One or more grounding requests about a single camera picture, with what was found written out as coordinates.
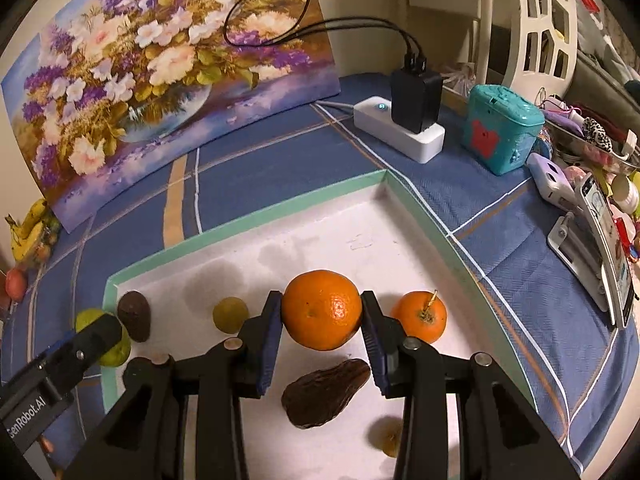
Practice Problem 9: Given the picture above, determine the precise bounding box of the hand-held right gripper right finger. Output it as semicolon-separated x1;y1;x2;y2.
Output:
360;290;583;480

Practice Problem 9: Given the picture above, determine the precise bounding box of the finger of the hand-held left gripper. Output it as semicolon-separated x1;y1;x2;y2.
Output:
37;330;78;361
47;311;124;401

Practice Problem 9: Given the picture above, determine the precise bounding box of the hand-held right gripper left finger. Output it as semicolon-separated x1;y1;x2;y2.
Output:
62;290;285;480

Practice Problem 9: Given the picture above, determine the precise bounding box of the green fruit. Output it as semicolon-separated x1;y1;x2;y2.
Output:
75;308;132;367

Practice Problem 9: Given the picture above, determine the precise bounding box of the tangerine with stem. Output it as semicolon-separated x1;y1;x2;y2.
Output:
390;290;448;345

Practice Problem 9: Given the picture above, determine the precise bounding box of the small yellow fruit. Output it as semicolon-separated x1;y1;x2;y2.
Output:
212;296;250;333
370;417;403;458

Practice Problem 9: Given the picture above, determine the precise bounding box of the tangerine without stem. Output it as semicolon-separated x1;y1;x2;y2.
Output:
281;270;363;352

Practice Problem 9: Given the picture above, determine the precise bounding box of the brown wrinkled pear-shaped fruit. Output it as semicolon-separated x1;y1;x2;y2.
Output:
281;358;372;429

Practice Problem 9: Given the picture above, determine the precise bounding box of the white tray with green rim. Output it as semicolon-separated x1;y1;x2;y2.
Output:
101;170;538;480

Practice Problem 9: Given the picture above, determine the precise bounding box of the smooth dark brown fruit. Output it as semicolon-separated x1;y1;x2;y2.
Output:
116;290;151;343

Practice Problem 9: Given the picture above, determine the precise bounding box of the red apple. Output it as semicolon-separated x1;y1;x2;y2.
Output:
5;267;28;302

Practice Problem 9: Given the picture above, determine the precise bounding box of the spotted yellow banana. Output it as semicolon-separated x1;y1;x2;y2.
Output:
11;220;48;262

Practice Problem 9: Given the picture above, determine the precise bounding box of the white power strip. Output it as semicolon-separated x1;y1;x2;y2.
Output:
315;97;446;164

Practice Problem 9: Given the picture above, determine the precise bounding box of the silver phone stand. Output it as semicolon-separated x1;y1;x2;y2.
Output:
546;212;618;326

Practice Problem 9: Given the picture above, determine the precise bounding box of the white lilac toy gun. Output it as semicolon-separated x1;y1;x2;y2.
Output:
526;152;576;206

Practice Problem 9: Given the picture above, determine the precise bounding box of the black charger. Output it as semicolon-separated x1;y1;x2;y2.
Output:
390;52;445;134

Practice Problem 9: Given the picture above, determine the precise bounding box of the teal toy box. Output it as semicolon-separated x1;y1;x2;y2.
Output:
461;84;546;176

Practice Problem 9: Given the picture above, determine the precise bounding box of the smartphone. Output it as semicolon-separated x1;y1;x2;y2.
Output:
580;172;636;328

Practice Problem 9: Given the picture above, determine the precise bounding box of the flower painting canvas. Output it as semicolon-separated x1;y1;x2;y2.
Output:
0;0;342;233

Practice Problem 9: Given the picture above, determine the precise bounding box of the clear plastic bag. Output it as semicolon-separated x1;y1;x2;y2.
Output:
444;62;476;96

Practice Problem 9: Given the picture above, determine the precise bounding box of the metal tray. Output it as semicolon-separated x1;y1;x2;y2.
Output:
542;110;640;173

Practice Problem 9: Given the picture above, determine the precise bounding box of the white round jar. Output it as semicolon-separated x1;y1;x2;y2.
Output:
612;175;640;211

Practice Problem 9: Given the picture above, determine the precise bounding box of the white chair back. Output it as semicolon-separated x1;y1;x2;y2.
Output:
500;0;581;111

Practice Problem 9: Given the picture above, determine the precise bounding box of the leopard print hair tie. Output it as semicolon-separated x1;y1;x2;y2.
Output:
582;117;613;151

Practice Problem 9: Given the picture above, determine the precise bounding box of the black cable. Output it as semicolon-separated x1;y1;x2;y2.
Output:
224;0;418;71
222;0;426;71

